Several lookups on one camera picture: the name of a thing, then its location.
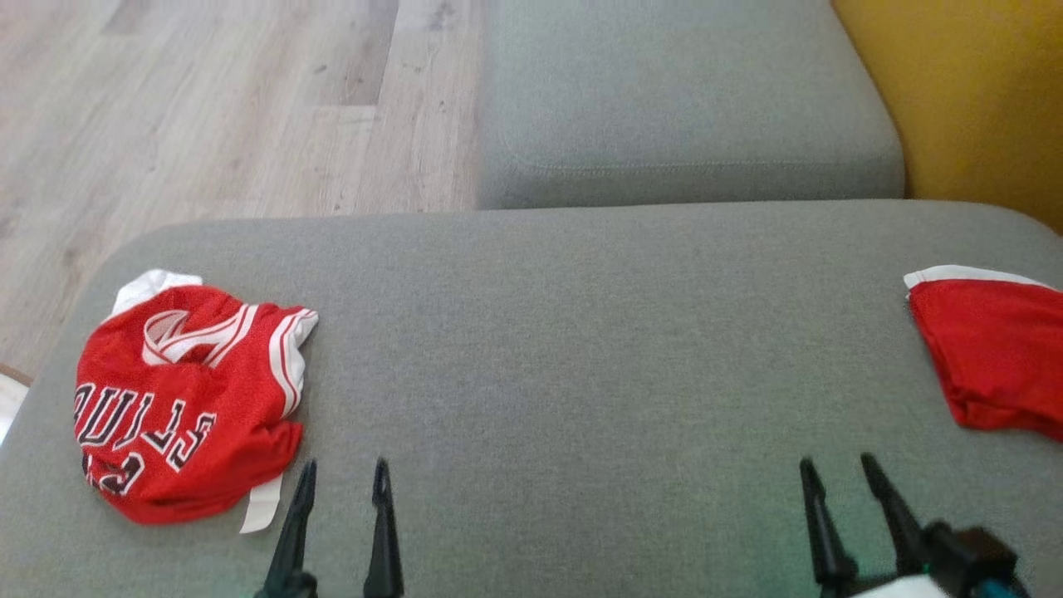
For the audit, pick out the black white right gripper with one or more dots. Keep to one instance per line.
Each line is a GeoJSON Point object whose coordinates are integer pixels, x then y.
{"type": "Point", "coordinates": [967, 565]}

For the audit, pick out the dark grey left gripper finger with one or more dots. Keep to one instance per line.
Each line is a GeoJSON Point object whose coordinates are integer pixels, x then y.
{"type": "Point", "coordinates": [295, 540]}
{"type": "Point", "coordinates": [384, 548]}

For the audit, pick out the red jersey with white sleeves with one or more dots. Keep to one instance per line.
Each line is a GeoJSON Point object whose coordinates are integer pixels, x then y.
{"type": "Point", "coordinates": [166, 374]}

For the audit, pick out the plain red garment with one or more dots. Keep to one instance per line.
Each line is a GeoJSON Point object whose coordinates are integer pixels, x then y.
{"type": "Point", "coordinates": [996, 357]}

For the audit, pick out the grey sofa seat cushion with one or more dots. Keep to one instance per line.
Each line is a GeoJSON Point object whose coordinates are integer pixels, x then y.
{"type": "Point", "coordinates": [581, 374]}

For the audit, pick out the yellow furniture panel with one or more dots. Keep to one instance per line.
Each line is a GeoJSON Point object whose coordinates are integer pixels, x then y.
{"type": "Point", "coordinates": [980, 100]}

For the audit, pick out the small grey sofa cushion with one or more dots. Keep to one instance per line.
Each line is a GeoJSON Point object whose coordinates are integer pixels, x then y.
{"type": "Point", "coordinates": [681, 100]}

